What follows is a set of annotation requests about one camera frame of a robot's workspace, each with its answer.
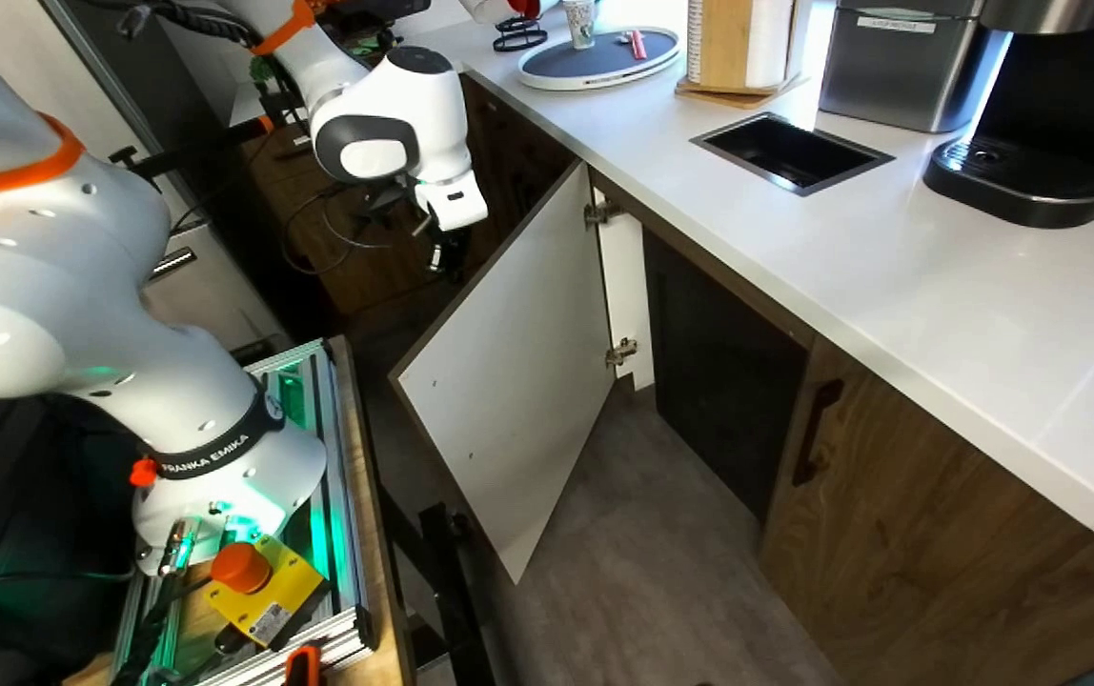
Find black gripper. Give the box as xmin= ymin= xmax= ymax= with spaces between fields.
xmin=369 ymin=180 xmax=449 ymax=278

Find wooden cabinet door white inside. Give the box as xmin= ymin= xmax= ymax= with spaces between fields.
xmin=389 ymin=161 xmax=620 ymax=586

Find dark wooden drawer cabinet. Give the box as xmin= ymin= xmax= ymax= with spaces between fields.
xmin=236 ymin=74 xmax=580 ymax=372

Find metal door hinge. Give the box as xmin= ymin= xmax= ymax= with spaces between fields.
xmin=601 ymin=330 xmax=642 ymax=377
xmin=585 ymin=182 xmax=613 ymax=234

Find cabinet carcass with dark interior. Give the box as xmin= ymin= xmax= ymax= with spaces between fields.
xmin=587 ymin=166 xmax=816 ymax=525

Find black slanted pole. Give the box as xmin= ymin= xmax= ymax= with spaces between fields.
xmin=37 ymin=0 xmax=327 ymax=347

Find round dark tray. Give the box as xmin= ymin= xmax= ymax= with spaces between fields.
xmin=515 ymin=22 xmax=685 ymax=95

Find white cup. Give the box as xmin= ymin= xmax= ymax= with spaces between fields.
xmin=559 ymin=0 xmax=601 ymax=53

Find black clamp knob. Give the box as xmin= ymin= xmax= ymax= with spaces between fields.
xmin=108 ymin=140 xmax=186 ymax=215

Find black floor stand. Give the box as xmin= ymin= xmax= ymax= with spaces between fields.
xmin=386 ymin=498 xmax=499 ymax=686

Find light wooden box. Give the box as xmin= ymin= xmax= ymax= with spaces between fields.
xmin=677 ymin=0 xmax=821 ymax=104

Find yellow emergency stop box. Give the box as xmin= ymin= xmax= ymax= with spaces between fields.
xmin=198 ymin=537 xmax=327 ymax=653

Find black rectangular countertop recess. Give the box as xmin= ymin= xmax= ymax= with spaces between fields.
xmin=689 ymin=109 xmax=896 ymax=201

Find stainless steel box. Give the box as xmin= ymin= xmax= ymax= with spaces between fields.
xmin=816 ymin=0 xmax=996 ymax=137

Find dark bag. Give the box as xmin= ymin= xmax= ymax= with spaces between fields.
xmin=0 ymin=377 xmax=149 ymax=686

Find black coffee machine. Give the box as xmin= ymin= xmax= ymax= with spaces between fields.
xmin=923 ymin=0 xmax=1094 ymax=234

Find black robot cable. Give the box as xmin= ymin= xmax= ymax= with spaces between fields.
xmin=122 ymin=0 xmax=271 ymax=53

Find black door handle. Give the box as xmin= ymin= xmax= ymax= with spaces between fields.
xmin=790 ymin=377 xmax=851 ymax=492

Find orange tool handle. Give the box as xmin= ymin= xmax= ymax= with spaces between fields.
xmin=281 ymin=639 xmax=327 ymax=686

